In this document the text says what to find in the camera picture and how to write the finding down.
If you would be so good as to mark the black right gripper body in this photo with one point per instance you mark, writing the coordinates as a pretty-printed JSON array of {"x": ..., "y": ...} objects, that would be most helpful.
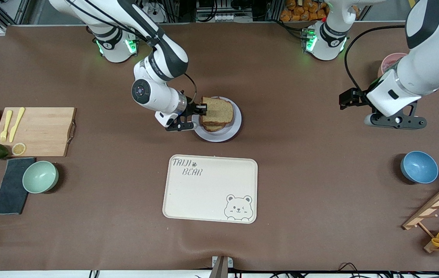
[{"x": 191, "y": 109}]

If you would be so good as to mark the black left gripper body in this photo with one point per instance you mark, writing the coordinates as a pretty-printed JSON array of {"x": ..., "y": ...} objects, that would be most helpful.
[{"x": 359, "y": 97}]

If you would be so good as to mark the plain brown bread slice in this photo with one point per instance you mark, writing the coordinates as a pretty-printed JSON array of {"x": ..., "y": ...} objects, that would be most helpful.
[{"x": 219, "y": 110}]

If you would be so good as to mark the pale lavender round plate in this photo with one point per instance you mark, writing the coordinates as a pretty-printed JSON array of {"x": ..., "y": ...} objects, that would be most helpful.
[{"x": 235, "y": 129}]

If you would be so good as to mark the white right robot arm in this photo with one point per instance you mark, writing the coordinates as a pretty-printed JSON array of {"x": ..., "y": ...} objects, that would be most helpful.
[{"x": 157, "y": 96}]

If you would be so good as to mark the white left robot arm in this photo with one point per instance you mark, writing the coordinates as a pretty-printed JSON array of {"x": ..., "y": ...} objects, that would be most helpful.
[{"x": 431, "y": 58}]

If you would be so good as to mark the bread slice under egg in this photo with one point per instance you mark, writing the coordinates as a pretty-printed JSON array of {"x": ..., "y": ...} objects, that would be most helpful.
[{"x": 213, "y": 128}]

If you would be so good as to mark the pink bowl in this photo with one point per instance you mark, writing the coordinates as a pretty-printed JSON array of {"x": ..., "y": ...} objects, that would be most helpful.
[{"x": 383, "y": 67}]

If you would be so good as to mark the cream tray with bear print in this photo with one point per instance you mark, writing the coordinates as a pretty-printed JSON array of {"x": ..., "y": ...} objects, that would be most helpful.
[{"x": 204, "y": 193}]

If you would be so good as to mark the blue bowl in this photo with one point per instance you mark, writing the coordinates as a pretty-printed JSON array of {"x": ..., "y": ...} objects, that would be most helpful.
[{"x": 419, "y": 167}]

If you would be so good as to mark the small white socket block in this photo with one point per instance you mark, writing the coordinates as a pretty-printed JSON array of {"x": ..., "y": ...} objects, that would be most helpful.
[{"x": 226, "y": 17}]

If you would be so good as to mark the pile of orange snacks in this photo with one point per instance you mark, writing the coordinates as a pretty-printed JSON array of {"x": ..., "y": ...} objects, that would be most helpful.
[{"x": 300, "y": 9}]

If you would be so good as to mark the white power strip with plugs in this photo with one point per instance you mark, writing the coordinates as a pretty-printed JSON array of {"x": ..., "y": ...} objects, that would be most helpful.
[{"x": 154, "y": 11}]

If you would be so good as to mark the wooden peg rack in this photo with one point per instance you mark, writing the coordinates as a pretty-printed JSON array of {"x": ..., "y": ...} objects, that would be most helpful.
[{"x": 431, "y": 206}]

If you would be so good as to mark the wooden cutting board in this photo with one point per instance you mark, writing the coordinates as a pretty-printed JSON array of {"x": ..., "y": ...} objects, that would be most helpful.
[{"x": 42, "y": 131}]

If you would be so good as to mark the mint green bowl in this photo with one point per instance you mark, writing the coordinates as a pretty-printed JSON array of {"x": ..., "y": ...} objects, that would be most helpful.
[{"x": 40, "y": 177}]

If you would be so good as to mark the yellow plastic knife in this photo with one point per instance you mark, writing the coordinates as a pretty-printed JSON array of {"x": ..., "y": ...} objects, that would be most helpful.
[{"x": 16, "y": 125}]

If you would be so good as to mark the cut lemon half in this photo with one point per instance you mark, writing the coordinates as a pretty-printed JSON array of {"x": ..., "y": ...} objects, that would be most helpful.
[{"x": 19, "y": 149}]

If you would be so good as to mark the yellow plastic fork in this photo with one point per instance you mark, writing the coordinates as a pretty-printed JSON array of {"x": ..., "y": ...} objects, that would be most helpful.
[{"x": 6, "y": 125}]

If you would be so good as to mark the dark grey cloth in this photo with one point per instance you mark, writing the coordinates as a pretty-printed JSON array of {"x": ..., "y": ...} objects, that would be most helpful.
[{"x": 11, "y": 193}]

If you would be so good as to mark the aluminium camera post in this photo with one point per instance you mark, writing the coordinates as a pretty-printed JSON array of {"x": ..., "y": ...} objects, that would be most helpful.
[{"x": 220, "y": 268}]

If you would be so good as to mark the aluminium frame profile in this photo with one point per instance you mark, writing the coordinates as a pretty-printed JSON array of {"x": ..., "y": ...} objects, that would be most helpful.
[{"x": 15, "y": 11}]

